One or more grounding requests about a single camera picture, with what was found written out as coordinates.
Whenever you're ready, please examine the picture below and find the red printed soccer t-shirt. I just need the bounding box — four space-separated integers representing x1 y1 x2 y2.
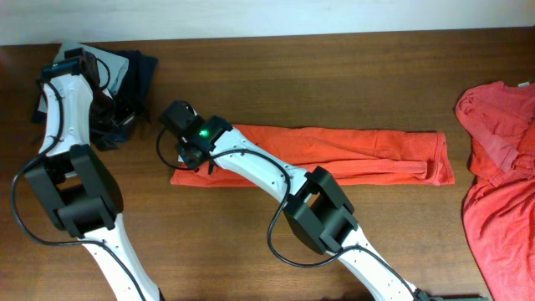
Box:
169 124 456 188

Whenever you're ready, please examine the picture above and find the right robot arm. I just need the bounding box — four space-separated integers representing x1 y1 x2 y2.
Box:
159 101 429 301

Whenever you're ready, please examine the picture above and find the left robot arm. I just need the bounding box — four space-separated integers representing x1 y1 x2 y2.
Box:
14 47 163 300

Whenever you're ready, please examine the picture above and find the folded dark navy garment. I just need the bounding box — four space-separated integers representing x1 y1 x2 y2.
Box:
32 49 160 152

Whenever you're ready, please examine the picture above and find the folded light grey garment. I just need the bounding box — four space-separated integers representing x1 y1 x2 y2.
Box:
34 42 129 114

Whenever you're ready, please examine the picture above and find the red garment at right edge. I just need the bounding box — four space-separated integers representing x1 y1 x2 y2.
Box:
455 81 534 300

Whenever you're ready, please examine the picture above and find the right black camera cable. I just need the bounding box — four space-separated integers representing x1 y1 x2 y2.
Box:
155 127 423 301

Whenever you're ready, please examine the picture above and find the black camera cable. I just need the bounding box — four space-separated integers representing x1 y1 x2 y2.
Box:
10 56 147 301
155 127 423 301

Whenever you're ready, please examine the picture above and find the left black camera cable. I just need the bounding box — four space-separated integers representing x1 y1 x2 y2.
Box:
10 56 147 301

